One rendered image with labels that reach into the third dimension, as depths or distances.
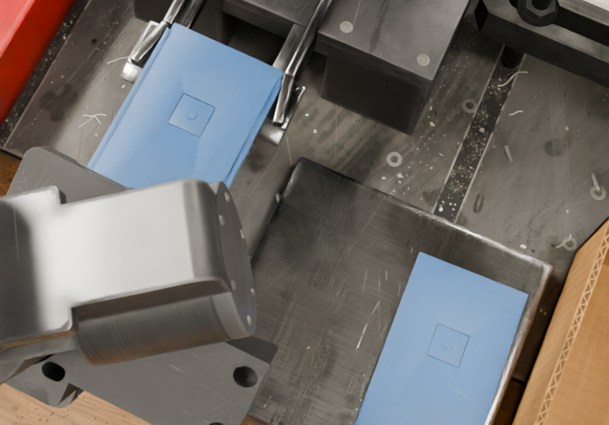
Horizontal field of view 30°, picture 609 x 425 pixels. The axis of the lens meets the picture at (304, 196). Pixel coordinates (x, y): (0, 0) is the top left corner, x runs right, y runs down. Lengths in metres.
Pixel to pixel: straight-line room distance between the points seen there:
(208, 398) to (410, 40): 0.30
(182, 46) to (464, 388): 0.26
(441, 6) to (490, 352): 0.21
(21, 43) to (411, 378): 0.31
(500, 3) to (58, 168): 0.32
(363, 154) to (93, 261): 0.38
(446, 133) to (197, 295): 0.39
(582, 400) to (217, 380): 0.32
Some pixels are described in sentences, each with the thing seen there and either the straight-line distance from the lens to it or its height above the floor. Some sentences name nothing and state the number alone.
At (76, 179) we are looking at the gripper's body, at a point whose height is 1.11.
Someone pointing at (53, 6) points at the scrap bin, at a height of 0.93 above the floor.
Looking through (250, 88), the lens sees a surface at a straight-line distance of 0.65.
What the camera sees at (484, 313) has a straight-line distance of 0.69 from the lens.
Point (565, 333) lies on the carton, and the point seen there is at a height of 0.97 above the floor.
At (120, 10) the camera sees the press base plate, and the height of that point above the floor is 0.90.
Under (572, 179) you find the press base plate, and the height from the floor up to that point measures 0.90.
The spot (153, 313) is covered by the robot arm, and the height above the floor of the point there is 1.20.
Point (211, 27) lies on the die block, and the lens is 0.73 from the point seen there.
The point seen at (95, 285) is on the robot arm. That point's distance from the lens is 0.38.
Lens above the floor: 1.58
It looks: 70 degrees down
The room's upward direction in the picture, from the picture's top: 11 degrees clockwise
